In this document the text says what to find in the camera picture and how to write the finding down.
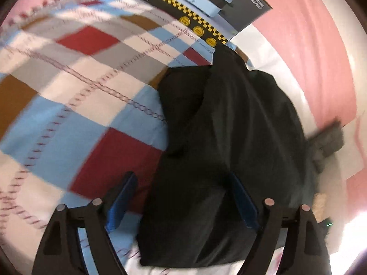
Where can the black jacket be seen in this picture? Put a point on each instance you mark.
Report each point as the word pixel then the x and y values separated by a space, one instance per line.
pixel 229 126

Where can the checkered bed sheet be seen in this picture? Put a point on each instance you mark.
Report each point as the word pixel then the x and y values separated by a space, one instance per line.
pixel 74 97

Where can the black appliance cardboard box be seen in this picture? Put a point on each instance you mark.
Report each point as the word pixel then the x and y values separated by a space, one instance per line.
pixel 206 3

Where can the grey quilted cushion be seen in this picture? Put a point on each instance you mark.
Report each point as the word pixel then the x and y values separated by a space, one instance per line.
pixel 328 143

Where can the beige textured rolled mat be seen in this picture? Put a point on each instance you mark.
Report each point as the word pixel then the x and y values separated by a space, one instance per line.
pixel 321 203

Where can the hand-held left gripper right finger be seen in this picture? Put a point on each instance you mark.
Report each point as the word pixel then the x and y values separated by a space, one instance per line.
pixel 243 204

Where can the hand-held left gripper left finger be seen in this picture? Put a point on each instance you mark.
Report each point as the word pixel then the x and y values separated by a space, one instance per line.
pixel 122 204

